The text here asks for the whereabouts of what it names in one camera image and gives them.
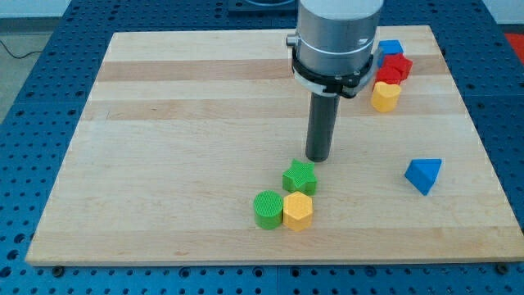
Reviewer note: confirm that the blue triangle block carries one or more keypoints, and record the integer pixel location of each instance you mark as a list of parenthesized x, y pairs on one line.
[(423, 173)]

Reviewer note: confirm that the yellow heart block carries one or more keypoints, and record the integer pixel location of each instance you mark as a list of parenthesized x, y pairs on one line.
[(385, 96)]

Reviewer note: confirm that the yellow hexagon block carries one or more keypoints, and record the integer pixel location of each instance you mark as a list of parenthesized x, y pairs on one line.
[(297, 211)]

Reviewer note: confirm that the red object at edge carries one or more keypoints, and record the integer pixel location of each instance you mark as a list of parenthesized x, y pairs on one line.
[(516, 41)]

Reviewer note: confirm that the green star block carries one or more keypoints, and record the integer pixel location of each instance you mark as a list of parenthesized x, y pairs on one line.
[(300, 177)]

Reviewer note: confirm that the blue cube block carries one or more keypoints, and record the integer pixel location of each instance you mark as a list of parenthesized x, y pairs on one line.
[(389, 47)]

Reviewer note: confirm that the wooden board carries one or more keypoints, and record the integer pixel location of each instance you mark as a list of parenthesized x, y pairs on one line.
[(182, 129)]

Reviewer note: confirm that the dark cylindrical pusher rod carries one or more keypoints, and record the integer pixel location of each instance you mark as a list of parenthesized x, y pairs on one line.
[(322, 118)]

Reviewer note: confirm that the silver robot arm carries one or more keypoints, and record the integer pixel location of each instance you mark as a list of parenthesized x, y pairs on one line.
[(332, 46)]

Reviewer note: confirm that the red circle block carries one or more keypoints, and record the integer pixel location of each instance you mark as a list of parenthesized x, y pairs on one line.
[(388, 75)]

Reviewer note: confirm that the green cylinder block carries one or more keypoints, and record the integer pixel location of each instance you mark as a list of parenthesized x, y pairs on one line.
[(268, 209)]

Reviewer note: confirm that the red star block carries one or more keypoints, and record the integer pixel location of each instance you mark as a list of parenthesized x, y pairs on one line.
[(400, 63)]

